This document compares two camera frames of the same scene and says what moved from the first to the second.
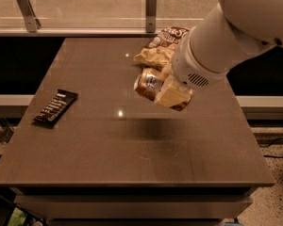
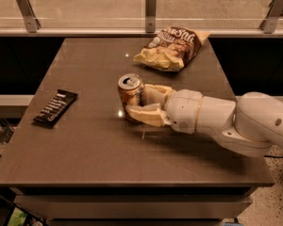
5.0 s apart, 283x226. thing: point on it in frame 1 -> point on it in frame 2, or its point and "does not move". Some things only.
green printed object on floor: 17,217 does not move
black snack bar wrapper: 56,107 does not move
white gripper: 188,67 -> 183,109
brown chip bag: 160,50 does not move
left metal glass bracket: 32,23 does not move
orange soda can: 148,82 -> 129,91
